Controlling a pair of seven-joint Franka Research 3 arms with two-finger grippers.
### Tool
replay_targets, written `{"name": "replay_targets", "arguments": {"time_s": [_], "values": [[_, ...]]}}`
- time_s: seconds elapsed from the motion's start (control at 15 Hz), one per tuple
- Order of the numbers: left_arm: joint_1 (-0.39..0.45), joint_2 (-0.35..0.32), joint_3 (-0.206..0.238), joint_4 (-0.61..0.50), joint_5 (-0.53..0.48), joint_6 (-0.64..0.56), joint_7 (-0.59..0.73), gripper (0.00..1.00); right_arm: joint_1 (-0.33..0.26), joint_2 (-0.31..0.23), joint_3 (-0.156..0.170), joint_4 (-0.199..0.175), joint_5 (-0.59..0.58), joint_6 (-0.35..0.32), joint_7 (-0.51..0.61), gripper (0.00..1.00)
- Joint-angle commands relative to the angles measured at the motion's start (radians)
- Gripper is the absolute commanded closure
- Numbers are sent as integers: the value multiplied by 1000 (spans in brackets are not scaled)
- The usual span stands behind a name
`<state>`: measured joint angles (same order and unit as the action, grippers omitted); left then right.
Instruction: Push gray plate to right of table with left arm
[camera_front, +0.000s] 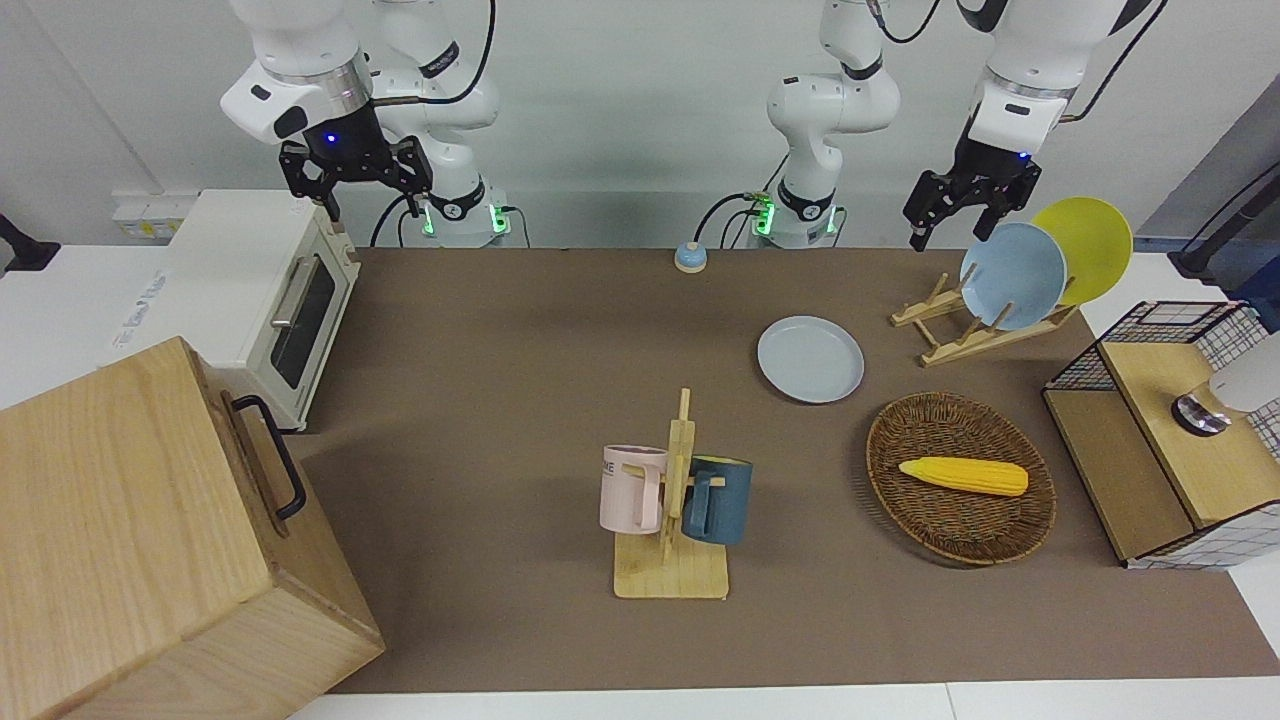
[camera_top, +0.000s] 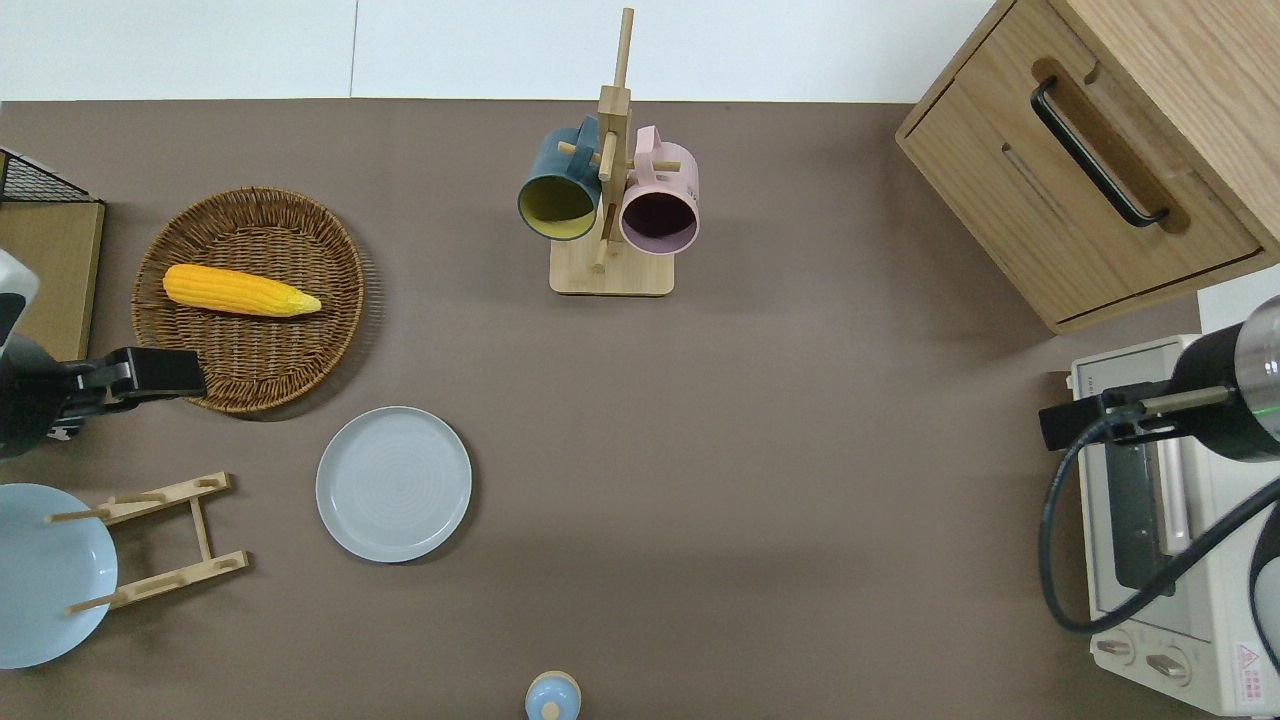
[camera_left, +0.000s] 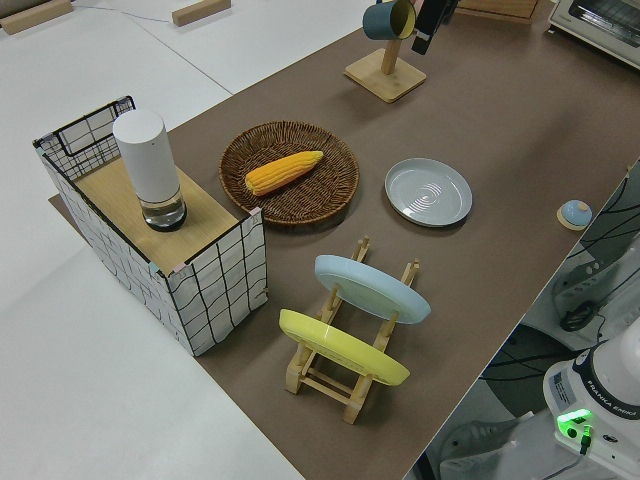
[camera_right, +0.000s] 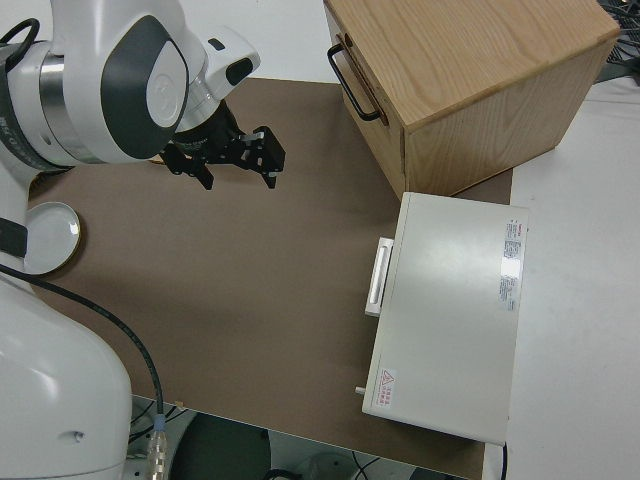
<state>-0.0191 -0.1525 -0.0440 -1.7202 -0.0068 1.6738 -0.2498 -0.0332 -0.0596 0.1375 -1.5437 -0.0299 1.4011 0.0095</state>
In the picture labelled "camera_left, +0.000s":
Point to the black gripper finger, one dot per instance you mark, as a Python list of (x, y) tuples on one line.
[(427, 27), (449, 9)]

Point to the gray round plate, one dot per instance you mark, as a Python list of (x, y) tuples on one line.
[(427, 192)]

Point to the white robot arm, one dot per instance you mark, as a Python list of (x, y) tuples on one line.
[(575, 395)]

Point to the light blue plate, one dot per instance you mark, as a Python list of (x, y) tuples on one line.
[(370, 287)]

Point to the yellow plate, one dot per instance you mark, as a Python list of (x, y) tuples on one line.
[(340, 345)]

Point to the dark blue mug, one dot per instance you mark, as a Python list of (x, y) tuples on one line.
[(377, 20)]

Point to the large wooden box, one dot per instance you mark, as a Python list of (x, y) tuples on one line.
[(500, 7)]

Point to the wooden mug tree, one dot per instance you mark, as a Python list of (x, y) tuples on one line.
[(387, 76)]

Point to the brown table mat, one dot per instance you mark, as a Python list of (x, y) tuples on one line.
[(475, 115)]

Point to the white toaster oven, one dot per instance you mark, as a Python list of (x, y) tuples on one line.
[(600, 25)]

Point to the brown wicker basket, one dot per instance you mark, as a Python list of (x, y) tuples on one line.
[(325, 195)]

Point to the yellow corn cob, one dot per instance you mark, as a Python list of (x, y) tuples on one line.
[(280, 175)]

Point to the wooden block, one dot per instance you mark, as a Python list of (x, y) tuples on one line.
[(200, 12), (30, 14)]

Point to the blue bell on wooden base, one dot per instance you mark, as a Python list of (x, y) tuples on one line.
[(575, 214)]

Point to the gray power strip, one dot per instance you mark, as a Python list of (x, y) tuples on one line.
[(585, 295)]

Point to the white cylinder with glass base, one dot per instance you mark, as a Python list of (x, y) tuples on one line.
[(145, 160)]

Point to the black power plug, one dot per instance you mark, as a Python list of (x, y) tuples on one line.
[(575, 320)]

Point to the grid-pattern box with wooden top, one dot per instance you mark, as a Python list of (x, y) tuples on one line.
[(220, 290)]

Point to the wooden dish rack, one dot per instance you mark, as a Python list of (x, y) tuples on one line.
[(296, 374)]

